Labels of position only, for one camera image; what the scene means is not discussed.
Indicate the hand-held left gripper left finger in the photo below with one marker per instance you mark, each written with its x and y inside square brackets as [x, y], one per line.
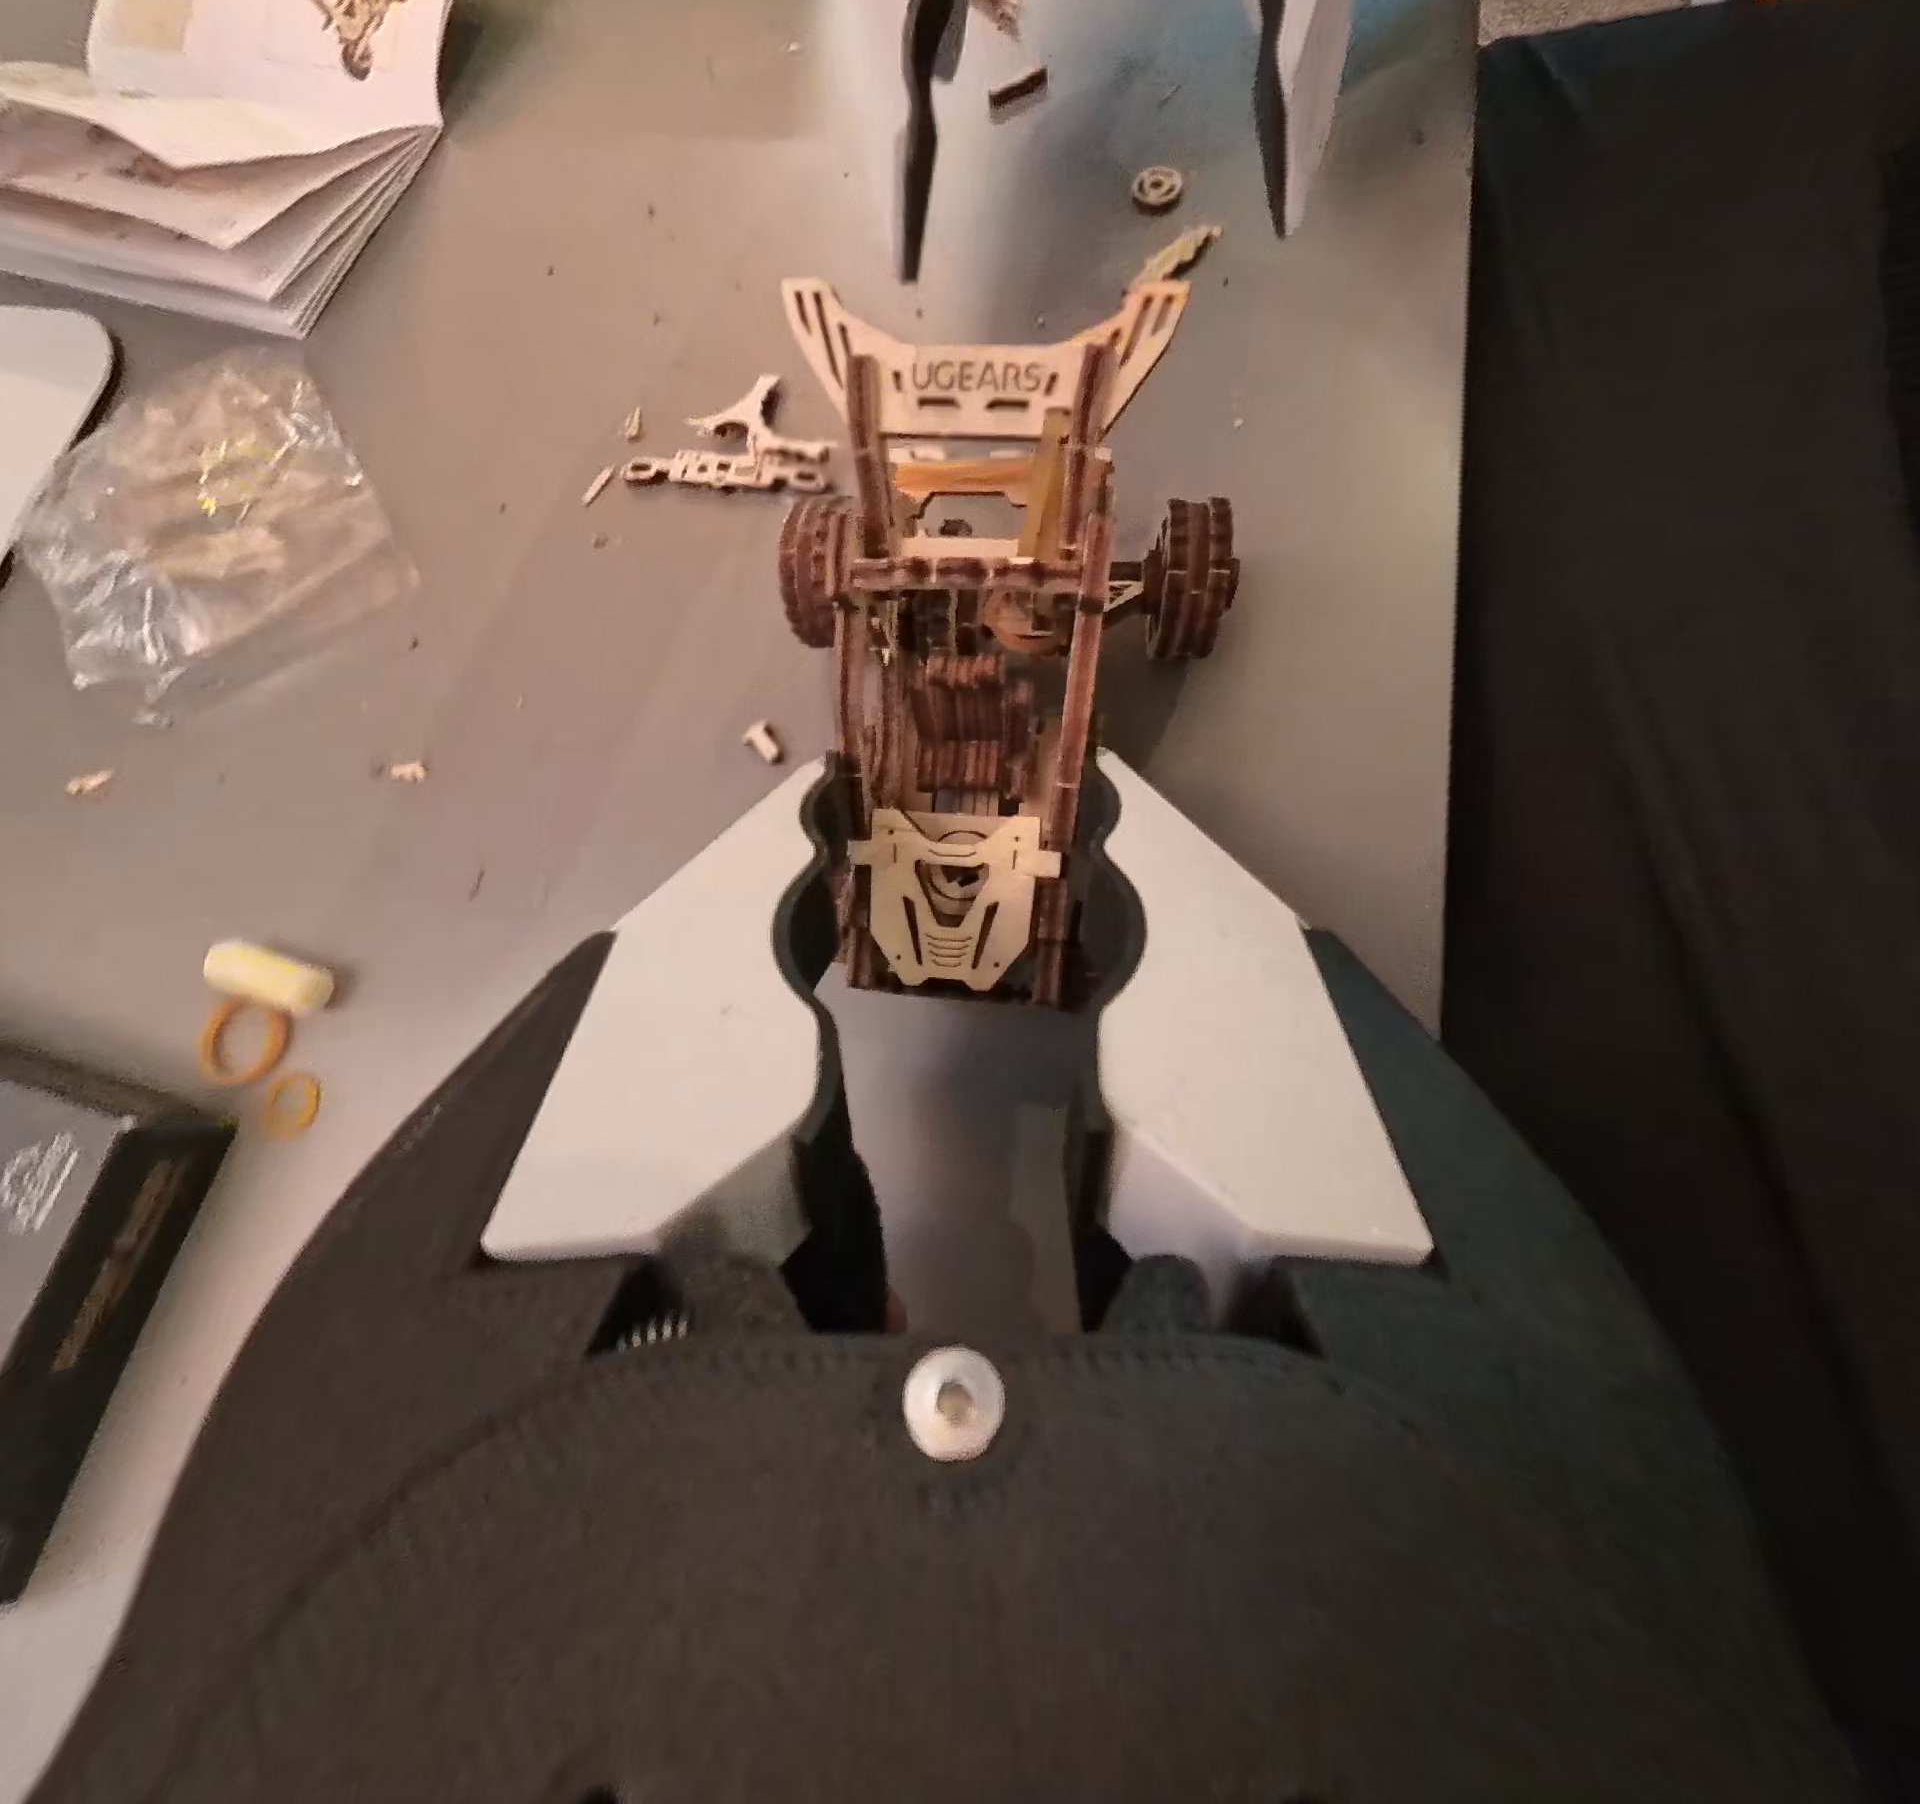
[659, 1083]

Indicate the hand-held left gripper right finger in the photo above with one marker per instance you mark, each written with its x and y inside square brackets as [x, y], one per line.
[1260, 1083]

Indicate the wooden buggy model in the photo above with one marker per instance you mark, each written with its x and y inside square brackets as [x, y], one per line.
[960, 635]

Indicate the black model kit box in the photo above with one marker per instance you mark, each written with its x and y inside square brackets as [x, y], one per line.
[104, 1235]

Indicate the small wooden bar part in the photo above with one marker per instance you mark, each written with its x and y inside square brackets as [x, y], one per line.
[1017, 90]

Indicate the wooden ornamented strip part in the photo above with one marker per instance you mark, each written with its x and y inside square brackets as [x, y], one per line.
[1185, 247]

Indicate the small wooden peg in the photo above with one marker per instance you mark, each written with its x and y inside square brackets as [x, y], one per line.
[763, 738]

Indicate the orange rubber band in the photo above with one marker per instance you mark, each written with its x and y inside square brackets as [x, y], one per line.
[266, 1107]
[204, 1041]

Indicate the pale wax cylinder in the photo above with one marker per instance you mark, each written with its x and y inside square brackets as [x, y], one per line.
[271, 974]

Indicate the person's black clothing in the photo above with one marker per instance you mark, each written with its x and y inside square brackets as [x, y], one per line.
[1680, 783]

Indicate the white instruction booklet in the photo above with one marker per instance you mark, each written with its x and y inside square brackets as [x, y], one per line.
[271, 108]

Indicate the clear plastic bag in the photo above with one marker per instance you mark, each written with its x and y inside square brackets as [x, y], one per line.
[195, 528]

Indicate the wooden forked frame part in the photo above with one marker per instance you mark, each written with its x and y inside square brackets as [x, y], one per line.
[719, 467]

